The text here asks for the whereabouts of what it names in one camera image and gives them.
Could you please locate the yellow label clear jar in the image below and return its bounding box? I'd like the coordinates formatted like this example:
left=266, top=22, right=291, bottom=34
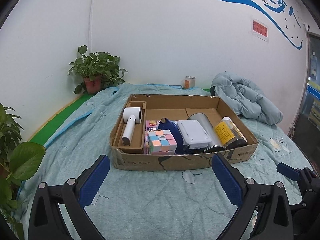
left=214, top=116, right=248, bottom=150

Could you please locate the silver metal canister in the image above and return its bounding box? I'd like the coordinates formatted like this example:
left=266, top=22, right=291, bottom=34
left=186, top=113, right=226, bottom=153

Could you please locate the white plastic device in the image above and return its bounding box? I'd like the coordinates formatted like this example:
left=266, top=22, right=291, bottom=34
left=177, top=120, right=212, bottom=150

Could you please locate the pastel rubik's cube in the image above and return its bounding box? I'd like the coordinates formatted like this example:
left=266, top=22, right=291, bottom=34
left=146, top=130, right=177, bottom=155

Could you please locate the blue metal stapler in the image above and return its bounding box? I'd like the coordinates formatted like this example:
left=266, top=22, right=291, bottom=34
left=158, top=118, right=185, bottom=155

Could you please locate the colourful board game box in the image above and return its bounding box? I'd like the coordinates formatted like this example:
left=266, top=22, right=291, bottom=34
left=143, top=119, right=162, bottom=155

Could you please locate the dark door with posters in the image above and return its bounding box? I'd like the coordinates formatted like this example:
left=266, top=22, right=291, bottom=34
left=293, top=33, right=319, bottom=169

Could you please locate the large leaf plant left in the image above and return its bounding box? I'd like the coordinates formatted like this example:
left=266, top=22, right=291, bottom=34
left=1, top=105, right=46, bottom=239

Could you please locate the green mat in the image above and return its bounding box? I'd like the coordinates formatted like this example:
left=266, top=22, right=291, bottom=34
left=29, top=94, right=92, bottom=145

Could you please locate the crumpled light blue duvet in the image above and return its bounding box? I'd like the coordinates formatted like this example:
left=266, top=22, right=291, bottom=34
left=210, top=71, right=283, bottom=125

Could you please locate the large shallow cardboard box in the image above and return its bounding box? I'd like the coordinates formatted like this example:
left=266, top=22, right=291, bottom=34
left=110, top=94, right=258, bottom=171

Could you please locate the corner potted green plant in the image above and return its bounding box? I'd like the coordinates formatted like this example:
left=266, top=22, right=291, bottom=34
left=68, top=45, right=128, bottom=95

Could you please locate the red wall notice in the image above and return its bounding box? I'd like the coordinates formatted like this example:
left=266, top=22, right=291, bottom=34
left=252, top=20, right=268, bottom=39

